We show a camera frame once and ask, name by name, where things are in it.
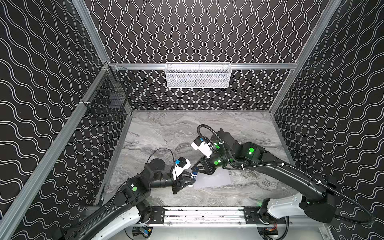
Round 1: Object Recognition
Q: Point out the blue white glue stick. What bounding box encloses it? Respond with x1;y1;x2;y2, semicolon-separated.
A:
189;172;198;187

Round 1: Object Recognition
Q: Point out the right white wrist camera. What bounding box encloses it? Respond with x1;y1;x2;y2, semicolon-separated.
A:
191;137;213;159

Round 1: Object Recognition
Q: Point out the white wire mesh basket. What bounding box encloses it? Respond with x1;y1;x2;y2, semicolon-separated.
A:
165;62;232;89

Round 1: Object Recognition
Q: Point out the aluminium front rail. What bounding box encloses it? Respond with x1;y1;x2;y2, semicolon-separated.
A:
85;205;326;228

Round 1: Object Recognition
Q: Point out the lavender envelope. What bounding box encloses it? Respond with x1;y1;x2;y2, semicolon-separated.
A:
194;168;232;189

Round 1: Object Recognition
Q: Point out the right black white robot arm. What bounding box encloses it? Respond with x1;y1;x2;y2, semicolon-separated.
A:
191;129;336;225

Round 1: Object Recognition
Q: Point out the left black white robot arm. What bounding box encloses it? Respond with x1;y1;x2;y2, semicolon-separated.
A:
53;157;197;240

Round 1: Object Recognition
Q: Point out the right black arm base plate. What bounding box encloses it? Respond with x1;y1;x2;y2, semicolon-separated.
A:
243;207;287;226

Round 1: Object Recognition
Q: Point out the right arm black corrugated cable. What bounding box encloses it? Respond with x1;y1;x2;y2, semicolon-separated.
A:
196;124;376;226

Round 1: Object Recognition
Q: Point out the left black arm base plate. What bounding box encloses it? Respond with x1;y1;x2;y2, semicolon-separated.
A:
140;207;166;225

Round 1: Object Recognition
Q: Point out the black wire basket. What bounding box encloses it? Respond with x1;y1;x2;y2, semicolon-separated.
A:
86;67;128;122

